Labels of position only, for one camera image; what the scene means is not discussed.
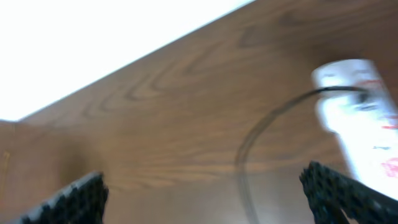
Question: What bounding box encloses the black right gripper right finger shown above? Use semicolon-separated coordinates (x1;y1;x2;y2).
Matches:
299;161;397;224

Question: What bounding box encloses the white power strip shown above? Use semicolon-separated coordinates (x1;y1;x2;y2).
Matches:
336;97;397;200

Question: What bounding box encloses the white USB wall charger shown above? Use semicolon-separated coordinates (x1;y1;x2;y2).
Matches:
312;59;397;133

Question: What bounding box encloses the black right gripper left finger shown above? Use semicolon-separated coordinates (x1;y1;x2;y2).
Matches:
10;172;109;224

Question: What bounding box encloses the black USB charging cable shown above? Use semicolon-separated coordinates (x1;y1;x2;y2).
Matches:
234;86;371;224

